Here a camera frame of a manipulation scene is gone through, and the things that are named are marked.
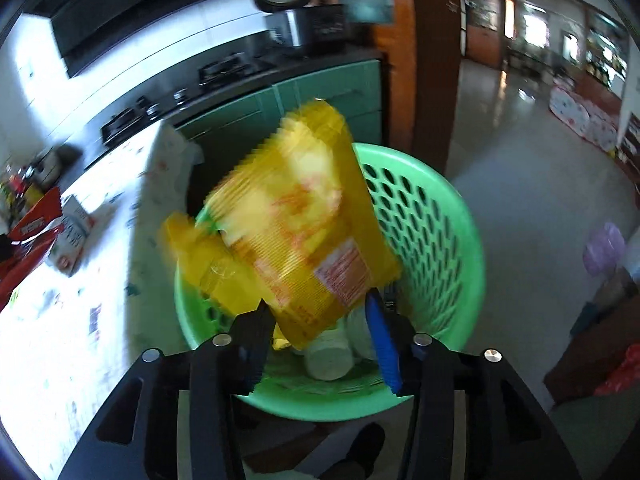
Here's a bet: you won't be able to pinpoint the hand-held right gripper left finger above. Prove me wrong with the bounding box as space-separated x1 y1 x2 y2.
57 299 277 480

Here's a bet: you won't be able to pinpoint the black gas stove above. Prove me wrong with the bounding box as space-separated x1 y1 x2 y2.
100 52 273 146

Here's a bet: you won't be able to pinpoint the wooden glass-door cabinet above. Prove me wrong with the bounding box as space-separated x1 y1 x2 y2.
320 0 461 176

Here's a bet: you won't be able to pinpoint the wooden display shelf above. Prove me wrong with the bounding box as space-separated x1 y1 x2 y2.
585 10 628 81

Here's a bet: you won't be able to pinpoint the green white milk carton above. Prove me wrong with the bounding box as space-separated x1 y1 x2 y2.
47 195 96 277

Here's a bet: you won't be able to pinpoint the white paper cup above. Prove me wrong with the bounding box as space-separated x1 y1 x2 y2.
304 332 355 382

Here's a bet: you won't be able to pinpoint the white utensil pot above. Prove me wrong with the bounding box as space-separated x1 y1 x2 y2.
30 147 83 186

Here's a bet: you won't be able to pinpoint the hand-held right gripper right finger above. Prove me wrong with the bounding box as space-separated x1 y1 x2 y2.
364 287 583 480

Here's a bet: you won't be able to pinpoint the dotted playpen panels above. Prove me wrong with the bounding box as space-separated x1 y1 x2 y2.
549 85 623 153

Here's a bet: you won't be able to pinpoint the red orange snack packet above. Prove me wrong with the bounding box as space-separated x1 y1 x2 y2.
0 187 63 311

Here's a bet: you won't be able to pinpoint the black range hood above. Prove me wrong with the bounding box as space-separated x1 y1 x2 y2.
10 0 241 78

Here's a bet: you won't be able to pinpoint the brown cardboard box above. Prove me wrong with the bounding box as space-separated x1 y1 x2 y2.
542 280 640 406

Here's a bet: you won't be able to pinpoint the green plastic basket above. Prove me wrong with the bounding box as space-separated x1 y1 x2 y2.
174 142 487 423

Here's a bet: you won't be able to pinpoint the green kitchen cupboard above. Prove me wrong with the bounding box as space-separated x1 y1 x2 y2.
175 57 386 211

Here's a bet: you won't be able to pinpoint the red condiment bottle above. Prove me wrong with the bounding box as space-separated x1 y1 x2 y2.
0 160 31 231

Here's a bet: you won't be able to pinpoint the red plastic bag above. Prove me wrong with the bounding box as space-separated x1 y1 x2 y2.
595 342 640 398

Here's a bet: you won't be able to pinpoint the person's foot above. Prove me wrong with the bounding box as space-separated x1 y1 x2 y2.
320 422 386 480

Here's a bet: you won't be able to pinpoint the yellow snack packet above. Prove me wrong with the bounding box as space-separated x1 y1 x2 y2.
160 99 403 352

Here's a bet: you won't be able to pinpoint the black rice cooker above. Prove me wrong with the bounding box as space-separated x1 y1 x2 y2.
240 0 351 58

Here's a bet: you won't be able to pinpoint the printed white tablecloth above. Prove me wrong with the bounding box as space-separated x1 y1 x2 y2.
0 122 206 480

